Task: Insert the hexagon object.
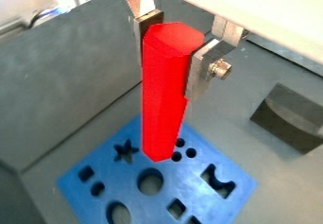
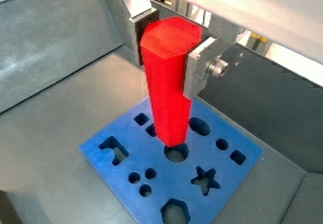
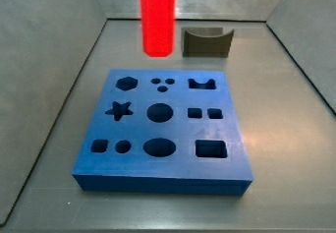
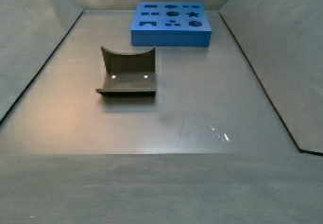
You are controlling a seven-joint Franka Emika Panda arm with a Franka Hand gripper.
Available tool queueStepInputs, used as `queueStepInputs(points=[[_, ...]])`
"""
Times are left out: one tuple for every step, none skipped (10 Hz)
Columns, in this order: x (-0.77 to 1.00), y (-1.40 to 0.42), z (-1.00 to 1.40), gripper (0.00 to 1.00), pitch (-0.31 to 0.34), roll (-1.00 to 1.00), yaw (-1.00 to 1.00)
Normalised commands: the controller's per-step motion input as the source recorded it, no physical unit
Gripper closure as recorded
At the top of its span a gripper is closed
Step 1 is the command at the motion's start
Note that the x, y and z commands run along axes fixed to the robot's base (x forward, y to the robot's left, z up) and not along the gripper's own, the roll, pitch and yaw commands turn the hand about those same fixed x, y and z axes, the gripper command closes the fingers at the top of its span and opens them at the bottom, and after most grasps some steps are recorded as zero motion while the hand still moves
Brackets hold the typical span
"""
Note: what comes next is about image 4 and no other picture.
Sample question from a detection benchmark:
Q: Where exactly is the blue shape sorter block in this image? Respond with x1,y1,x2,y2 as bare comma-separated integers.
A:
129,2,212,47

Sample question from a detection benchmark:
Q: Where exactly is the black curved holder bracket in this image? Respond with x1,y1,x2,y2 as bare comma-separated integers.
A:
96,47,156,95

